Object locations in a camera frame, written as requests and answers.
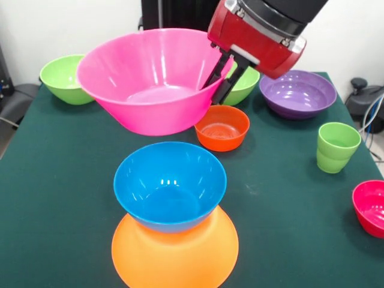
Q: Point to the large orange plastic bowl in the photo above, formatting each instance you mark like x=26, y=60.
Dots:
x=174, y=258

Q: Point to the small red-pink plastic bowl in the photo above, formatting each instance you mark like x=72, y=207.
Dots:
x=372, y=210

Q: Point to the green plastic cup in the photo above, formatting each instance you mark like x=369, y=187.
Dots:
x=337, y=153

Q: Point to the blue plastic bowl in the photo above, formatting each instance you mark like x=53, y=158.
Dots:
x=168, y=186

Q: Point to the purple plastic bowl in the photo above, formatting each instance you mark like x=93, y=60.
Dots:
x=297, y=96

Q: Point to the small orange-red plastic bowl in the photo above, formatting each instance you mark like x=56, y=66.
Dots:
x=222, y=132

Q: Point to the large pink plastic bowl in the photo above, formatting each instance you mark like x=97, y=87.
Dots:
x=144, y=75

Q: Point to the dark green tablecloth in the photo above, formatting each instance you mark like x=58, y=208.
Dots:
x=60, y=180

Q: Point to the green plastic bowl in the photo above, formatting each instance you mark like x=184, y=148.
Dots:
x=244, y=87
x=63, y=81

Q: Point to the black pedestal column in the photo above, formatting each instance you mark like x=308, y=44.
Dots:
x=180, y=15

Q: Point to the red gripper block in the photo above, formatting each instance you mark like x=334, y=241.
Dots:
x=255, y=51

